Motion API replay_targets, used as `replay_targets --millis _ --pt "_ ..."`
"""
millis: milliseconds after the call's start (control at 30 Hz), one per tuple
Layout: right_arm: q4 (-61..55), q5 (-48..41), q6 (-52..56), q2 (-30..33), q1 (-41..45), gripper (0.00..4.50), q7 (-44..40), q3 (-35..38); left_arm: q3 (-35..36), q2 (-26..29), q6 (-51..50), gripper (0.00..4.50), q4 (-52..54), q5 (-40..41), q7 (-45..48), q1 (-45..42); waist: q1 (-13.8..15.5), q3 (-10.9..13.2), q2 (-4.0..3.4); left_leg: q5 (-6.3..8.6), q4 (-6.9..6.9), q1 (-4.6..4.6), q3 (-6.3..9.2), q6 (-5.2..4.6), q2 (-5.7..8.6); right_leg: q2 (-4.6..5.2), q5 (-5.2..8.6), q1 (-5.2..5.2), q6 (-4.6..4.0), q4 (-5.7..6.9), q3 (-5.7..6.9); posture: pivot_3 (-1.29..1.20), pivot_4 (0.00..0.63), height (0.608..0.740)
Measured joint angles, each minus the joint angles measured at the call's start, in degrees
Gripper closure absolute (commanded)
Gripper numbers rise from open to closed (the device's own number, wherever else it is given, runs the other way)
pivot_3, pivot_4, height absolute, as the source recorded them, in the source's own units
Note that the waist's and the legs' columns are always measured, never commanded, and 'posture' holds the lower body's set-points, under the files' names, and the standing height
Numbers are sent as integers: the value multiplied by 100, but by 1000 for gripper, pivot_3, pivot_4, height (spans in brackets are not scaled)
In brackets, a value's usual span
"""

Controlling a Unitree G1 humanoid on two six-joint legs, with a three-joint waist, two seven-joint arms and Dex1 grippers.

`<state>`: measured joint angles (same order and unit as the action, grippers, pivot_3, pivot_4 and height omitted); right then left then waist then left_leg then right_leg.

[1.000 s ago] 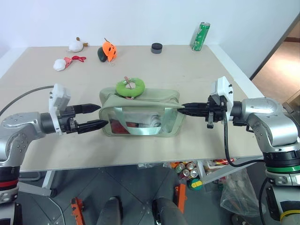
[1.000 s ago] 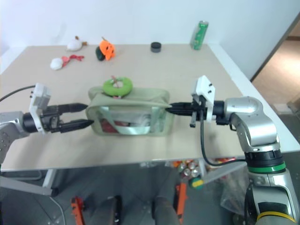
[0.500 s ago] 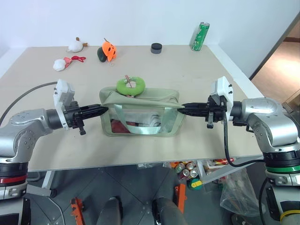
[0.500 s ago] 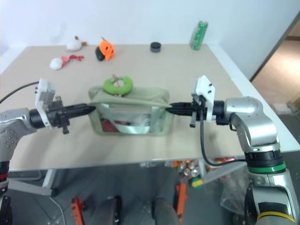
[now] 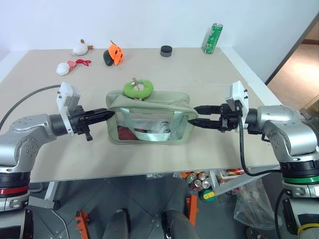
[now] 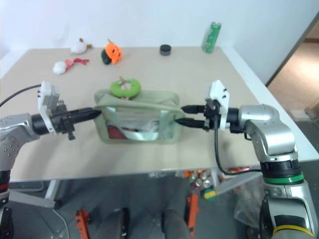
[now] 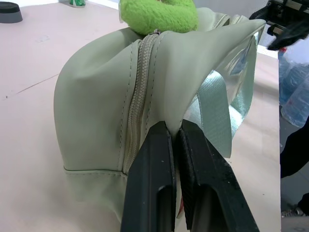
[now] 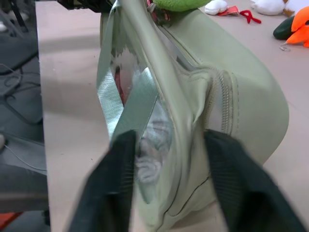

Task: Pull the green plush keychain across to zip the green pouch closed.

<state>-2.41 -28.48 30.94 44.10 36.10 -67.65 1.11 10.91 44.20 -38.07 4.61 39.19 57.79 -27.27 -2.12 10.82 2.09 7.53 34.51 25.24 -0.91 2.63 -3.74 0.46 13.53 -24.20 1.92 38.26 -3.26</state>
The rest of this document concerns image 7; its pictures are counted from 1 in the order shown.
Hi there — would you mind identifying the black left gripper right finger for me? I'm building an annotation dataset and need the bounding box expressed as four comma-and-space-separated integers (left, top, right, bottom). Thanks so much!
177, 119, 261, 232

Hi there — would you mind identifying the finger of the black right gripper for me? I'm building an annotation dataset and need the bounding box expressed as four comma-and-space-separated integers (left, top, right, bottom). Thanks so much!
267, 17, 309, 51
248, 4, 275, 22

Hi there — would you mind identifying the pale green zip pouch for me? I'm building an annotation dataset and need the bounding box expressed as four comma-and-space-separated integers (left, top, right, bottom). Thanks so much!
53, 6, 267, 221

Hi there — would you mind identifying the black and grey round base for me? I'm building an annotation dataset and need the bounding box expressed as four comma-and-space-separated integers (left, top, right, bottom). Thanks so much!
0, 1, 23, 24

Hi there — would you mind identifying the green plush keychain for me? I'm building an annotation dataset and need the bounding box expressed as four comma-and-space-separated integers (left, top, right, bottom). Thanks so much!
118, 0, 199, 34

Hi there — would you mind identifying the clear blue water jug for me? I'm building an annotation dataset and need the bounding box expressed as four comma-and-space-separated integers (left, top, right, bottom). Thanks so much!
278, 44, 309, 102
279, 83, 309, 128

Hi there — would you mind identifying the person in dark clothes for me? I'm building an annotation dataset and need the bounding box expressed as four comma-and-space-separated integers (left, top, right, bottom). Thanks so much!
280, 125, 309, 218

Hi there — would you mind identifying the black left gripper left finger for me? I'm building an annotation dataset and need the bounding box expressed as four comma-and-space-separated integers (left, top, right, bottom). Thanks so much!
121, 120, 178, 232

